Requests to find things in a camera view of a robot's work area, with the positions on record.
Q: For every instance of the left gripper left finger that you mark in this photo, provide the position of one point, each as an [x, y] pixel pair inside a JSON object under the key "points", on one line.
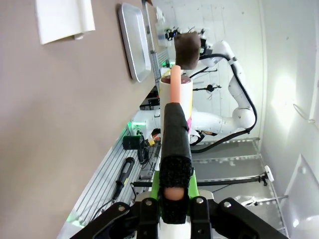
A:
{"points": [[139, 219]]}

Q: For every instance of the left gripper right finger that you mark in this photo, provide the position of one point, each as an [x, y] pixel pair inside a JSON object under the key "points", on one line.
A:
{"points": [[214, 221]]}

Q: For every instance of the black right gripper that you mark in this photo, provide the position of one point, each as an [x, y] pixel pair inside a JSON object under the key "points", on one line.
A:
{"points": [[206, 47]]}

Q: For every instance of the brown cloth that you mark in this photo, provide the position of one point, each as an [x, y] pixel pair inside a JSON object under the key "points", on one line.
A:
{"points": [[187, 51]]}

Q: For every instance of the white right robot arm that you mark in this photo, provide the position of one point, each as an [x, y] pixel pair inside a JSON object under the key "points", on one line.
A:
{"points": [[214, 122]]}

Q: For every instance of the black tripod pole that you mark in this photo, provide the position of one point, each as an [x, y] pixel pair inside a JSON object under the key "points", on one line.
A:
{"points": [[224, 179]]}

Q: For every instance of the clear plastic box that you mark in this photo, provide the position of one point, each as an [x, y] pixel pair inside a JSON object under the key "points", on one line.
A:
{"points": [[163, 35]]}

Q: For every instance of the black handheld tool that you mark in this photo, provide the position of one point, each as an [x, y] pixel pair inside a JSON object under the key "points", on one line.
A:
{"points": [[125, 171]]}

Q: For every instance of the silver metal tray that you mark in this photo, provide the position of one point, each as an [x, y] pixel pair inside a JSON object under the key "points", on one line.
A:
{"points": [[135, 44]]}

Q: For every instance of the white lint roller stand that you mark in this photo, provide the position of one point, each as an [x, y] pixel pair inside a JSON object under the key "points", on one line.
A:
{"points": [[62, 20]]}

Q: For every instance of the black clamp mount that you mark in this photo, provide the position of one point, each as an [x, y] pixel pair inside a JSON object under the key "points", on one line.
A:
{"points": [[211, 87]]}

